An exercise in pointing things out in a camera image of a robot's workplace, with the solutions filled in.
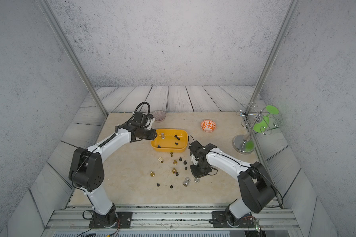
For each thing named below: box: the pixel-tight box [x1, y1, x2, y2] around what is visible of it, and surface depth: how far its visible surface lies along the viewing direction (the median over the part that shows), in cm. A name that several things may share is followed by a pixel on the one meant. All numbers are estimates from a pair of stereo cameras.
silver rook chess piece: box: [182, 176, 191, 187], surface depth 88 cm
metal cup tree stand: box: [232, 101, 281, 155], surface depth 103 cm
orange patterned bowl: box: [200, 119, 218, 133], surface depth 113 cm
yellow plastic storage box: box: [150, 128, 189, 153], surface depth 104 cm
